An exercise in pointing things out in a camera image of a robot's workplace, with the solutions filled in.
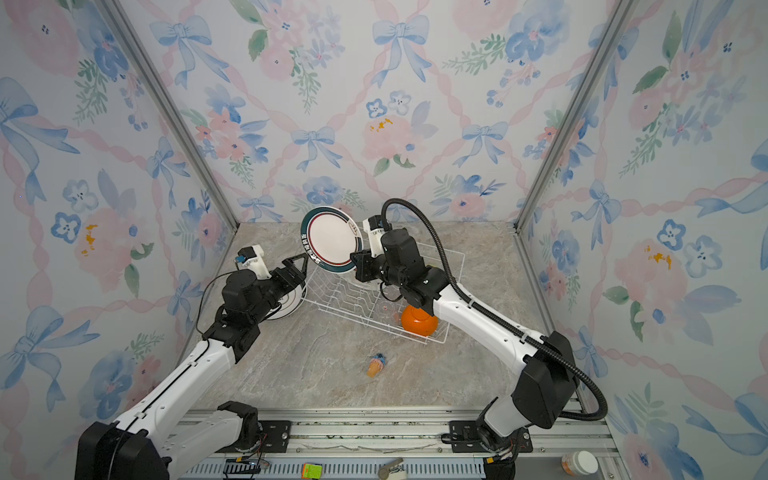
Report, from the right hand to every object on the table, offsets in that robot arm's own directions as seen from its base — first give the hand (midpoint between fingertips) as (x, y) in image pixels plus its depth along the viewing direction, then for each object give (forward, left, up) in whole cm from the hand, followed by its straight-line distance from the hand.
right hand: (351, 252), depth 74 cm
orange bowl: (-6, -17, -23) cm, 30 cm away
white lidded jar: (-40, -51, -22) cm, 69 cm away
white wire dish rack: (-5, -8, -19) cm, 21 cm away
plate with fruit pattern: (+1, +5, +5) cm, 7 cm away
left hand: (0, +14, -3) cm, 14 cm away
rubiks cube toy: (-43, +8, -26) cm, 51 cm away
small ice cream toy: (-18, -6, -27) cm, 33 cm away
